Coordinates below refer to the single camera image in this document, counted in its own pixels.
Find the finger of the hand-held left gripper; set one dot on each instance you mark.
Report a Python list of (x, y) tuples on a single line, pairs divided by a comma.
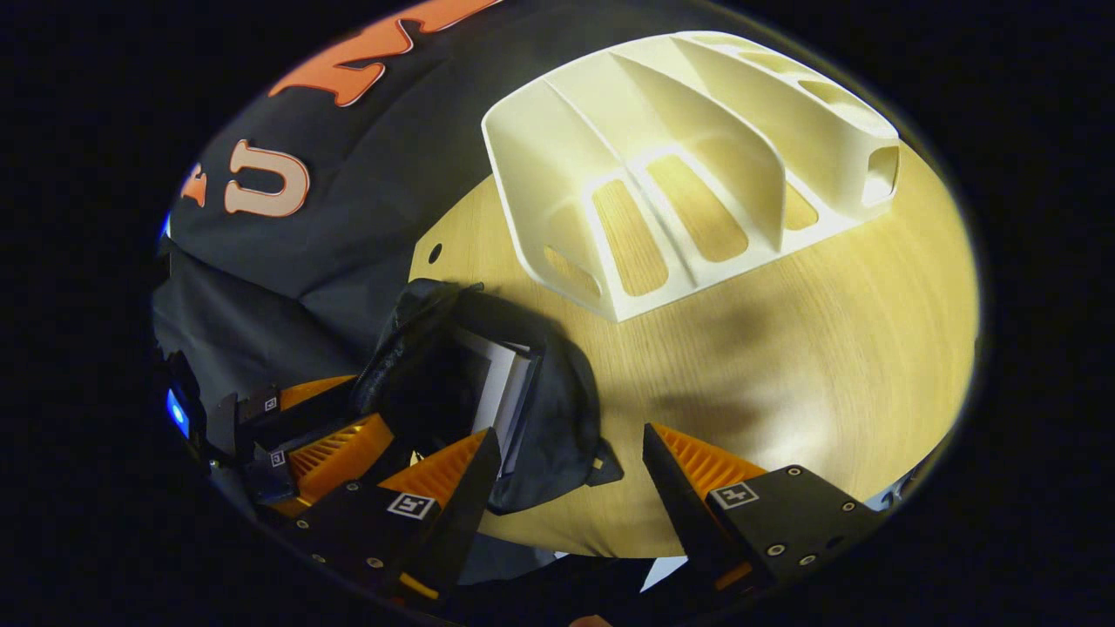
[(340, 448), (314, 392)]

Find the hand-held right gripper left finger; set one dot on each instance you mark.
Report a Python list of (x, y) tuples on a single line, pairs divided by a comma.
[(453, 522)]

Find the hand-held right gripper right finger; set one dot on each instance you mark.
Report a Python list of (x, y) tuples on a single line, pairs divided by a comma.
[(679, 505)]

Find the grey portrait cover book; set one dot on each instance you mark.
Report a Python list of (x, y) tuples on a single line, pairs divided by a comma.
[(496, 383)]

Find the black schoolbag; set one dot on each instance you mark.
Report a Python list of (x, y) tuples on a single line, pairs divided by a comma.
[(566, 409)]

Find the white bookshelf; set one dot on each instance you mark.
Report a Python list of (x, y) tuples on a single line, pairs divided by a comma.
[(557, 157)]

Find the dark cloth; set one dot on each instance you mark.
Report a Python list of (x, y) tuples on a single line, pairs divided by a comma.
[(514, 562)]

